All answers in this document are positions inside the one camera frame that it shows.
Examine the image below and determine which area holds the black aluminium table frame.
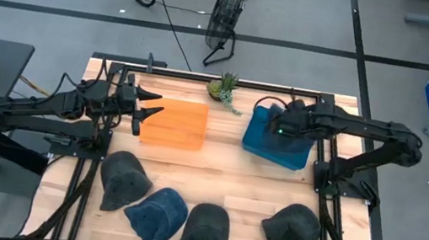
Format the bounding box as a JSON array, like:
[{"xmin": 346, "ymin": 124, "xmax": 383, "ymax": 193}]
[{"xmin": 24, "ymin": 51, "xmax": 414, "ymax": 240}]

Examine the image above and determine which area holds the blue tray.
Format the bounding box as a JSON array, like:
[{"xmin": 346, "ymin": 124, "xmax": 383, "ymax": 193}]
[{"xmin": 238, "ymin": 101, "xmax": 321, "ymax": 173}]

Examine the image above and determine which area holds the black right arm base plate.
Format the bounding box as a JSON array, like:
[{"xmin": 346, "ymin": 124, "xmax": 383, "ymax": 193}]
[{"xmin": 309, "ymin": 158, "xmax": 385, "ymax": 205}]

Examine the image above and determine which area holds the black box under desk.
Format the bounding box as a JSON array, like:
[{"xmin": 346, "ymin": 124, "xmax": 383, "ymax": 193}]
[{"xmin": 0, "ymin": 128, "xmax": 53, "ymax": 177}]

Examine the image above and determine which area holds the blue cap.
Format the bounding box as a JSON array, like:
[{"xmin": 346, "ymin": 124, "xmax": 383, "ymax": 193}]
[{"xmin": 118, "ymin": 181, "xmax": 192, "ymax": 240}]

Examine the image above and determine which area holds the dark grey cap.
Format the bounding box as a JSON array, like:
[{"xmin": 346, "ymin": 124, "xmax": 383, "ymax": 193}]
[
  {"xmin": 93, "ymin": 147, "xmax": 158, "ymax": 218},
  {"xmin": 173, "ymin": 198, "xmax": 239, "ymax": 240},
  {"xmin": 258, "ymin": 198, "xmax": 325, "ymax": 240}
]

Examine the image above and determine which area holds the long black floor cable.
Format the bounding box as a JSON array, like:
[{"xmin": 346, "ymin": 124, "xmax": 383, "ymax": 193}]
[{"xmin": 137, "ymin": 0, "xmax": 203, "ymax": 73}]

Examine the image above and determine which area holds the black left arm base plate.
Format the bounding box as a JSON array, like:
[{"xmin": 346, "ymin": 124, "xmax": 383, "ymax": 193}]
[{"xmin": 41, "ymin": 120, "xmax": 114, "ymax": 163}]

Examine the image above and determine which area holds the small potted succulent plant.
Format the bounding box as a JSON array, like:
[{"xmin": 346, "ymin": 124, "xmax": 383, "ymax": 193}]
[{"xmin": 202, "ymin": 69, "xmax": 248, "ymax": 116}]

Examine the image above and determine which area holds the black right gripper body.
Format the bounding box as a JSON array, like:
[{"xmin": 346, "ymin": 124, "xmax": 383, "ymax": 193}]
[{"xmin": 267, "ymin": 97, "xmax": 324, "ymax": 143}]

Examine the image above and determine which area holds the orange tray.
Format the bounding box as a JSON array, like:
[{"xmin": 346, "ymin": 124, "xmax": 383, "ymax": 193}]
[{"xmin": 135, "ymin": 94, "xmax": 212, "ymax": 153}]

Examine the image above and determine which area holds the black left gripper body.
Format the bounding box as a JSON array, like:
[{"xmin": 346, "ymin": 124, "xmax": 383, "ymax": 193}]
[{"xmin": 112, "ymin": 72, "xmax": 150, "ymax": 138}]

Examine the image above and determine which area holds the black floor fan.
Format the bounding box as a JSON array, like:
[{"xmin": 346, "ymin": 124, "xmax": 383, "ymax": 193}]
[{"xmin": 200, "ymin": 0, "xmax": 249, "ymax": 72}]

